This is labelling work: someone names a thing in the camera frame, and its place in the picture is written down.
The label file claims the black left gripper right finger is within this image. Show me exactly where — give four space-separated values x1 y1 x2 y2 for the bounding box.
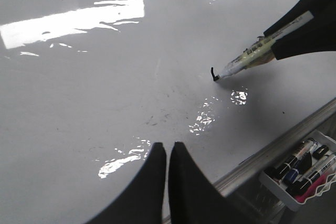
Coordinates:
168 142 252 223

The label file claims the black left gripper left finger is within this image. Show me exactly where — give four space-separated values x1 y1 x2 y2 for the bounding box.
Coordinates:
87 142 166 223

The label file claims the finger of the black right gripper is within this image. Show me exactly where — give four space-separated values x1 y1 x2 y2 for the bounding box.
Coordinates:
264 0 335 36
271 15 335 60

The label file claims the white whiteboard marker with tape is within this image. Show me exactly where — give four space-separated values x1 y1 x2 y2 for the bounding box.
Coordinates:
211 11 313 82

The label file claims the white whiteboard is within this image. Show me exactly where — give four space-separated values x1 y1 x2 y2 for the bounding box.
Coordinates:
1 0 335 223

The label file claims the black capped marker in tray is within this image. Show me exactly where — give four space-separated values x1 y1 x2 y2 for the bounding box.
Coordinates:
274 138 318 180

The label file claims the blue capped marker in tray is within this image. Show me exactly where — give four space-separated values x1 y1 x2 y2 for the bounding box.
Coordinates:
283 152 312 185

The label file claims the white marker black cap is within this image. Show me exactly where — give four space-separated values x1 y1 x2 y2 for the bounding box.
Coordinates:
286 153 335 196

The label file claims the pink eraser in tray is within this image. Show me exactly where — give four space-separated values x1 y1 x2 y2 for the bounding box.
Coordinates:
294 174 327 203

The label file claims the small black cap in tray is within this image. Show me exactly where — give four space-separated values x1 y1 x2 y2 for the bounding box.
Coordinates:
312 145 329 160

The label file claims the aluminium whiteboard frame rail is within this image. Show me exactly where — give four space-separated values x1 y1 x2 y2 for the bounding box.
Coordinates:
161 98 336 224

